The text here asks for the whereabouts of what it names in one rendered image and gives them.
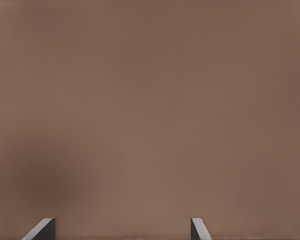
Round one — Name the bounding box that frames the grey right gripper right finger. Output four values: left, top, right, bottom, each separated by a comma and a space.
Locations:
190, 217, 212, 240

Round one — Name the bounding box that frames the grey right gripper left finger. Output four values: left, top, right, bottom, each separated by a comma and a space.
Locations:
21, 217, 57, 240

